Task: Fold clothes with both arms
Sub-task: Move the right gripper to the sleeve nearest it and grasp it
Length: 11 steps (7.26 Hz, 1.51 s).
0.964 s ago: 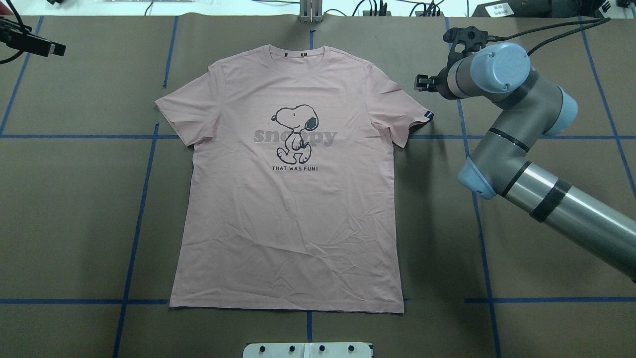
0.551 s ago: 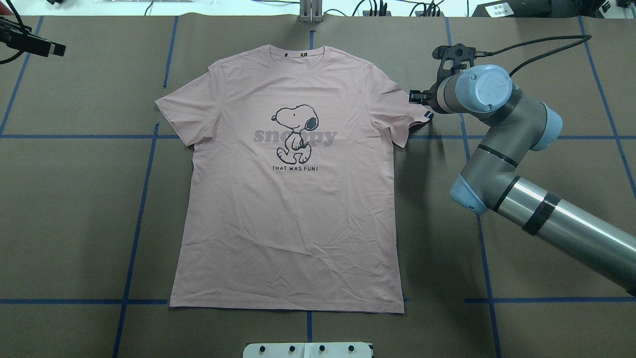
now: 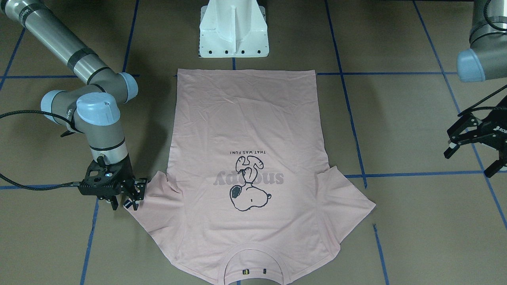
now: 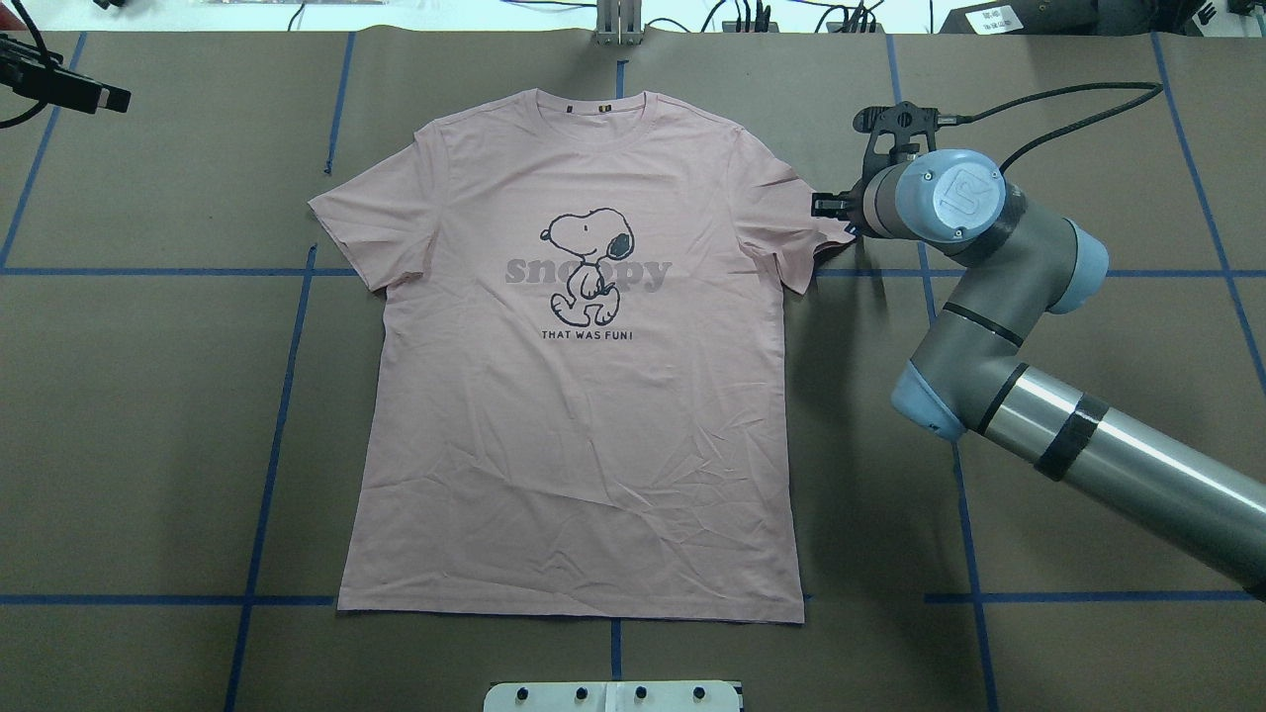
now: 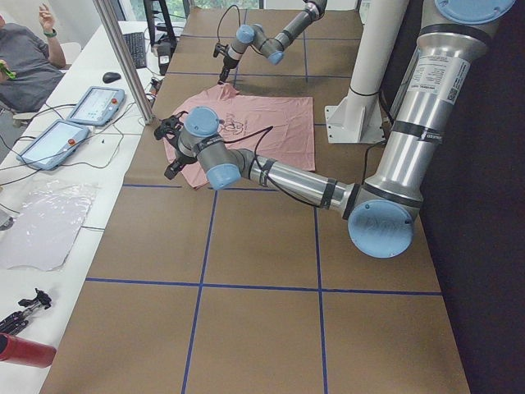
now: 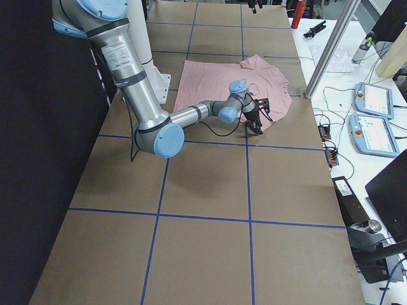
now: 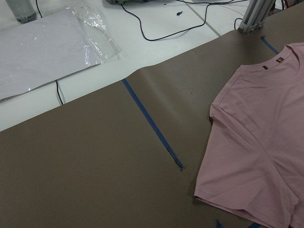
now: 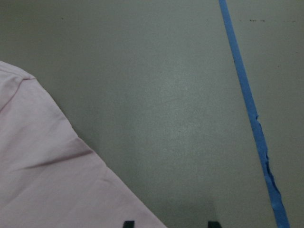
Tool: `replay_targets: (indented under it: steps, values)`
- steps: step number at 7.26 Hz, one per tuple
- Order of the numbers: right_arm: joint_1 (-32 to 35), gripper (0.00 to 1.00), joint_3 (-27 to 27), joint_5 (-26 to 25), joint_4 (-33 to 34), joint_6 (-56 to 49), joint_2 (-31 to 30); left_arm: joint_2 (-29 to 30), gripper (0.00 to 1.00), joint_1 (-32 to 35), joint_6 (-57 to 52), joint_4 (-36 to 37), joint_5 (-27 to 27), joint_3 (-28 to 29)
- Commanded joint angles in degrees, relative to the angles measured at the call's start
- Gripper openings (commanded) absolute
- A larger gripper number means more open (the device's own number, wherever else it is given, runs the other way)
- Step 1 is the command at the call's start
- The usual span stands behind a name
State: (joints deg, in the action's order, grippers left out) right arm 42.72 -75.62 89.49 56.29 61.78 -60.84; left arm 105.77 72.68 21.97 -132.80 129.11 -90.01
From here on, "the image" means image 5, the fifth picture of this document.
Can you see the black computer mouse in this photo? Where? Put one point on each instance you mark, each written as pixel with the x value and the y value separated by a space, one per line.
pixel 110 77

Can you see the near blue teach pendant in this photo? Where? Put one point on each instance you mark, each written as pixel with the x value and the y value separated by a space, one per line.
pixel 54 145

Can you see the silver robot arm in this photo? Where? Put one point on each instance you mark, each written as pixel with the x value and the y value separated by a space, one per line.
pixel 380 210
pixel 272 48

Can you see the black keyboard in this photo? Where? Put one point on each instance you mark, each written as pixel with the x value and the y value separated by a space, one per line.
pixel 135 42

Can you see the clear plastic bag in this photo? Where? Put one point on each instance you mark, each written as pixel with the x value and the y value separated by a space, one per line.
pixel 45 230

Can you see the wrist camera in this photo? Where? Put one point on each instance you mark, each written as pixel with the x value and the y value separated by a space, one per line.
pixel 219 49
pixel 169 128

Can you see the far blue teach pendant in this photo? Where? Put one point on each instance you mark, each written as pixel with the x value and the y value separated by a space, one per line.
pixel 97 106

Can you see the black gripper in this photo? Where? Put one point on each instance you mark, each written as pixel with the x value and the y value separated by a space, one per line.
pixel 180 154
pixel 226 65

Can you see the red cylinder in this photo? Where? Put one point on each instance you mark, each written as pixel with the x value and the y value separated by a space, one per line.
pixel 17 350

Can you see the black mini tripod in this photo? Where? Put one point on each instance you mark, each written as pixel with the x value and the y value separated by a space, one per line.
pixel 17 321

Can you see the seated person grey shirt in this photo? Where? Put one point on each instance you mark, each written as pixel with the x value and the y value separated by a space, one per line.
pixel 36 63

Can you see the brown paper table cover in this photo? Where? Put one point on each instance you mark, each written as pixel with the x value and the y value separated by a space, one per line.
pixel 247 291

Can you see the aluminium frame post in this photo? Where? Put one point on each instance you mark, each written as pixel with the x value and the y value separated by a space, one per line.
pixel 115 36

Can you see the blue teach pendant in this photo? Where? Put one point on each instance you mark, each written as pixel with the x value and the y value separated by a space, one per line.
pixel 54 145
pixel 97 106

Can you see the pink Snoopy t-shirt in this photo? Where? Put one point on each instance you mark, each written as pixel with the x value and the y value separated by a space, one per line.
pixel 276 127

